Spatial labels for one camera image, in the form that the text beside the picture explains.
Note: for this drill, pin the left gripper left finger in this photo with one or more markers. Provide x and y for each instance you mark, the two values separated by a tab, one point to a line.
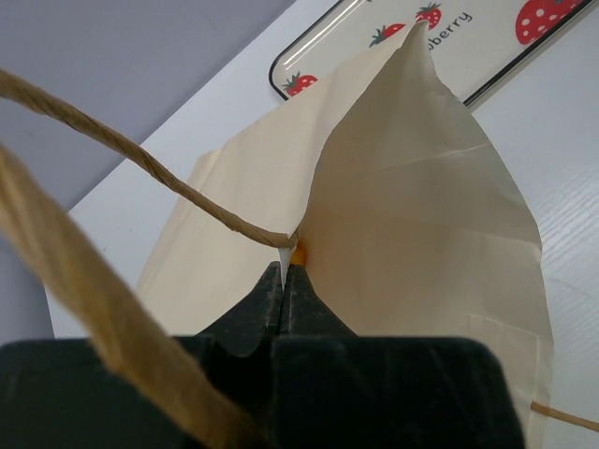
242	329

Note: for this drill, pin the beige paper bag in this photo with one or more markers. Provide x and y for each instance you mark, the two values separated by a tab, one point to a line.
411	223

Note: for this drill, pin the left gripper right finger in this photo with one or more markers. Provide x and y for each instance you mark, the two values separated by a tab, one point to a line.
303	313

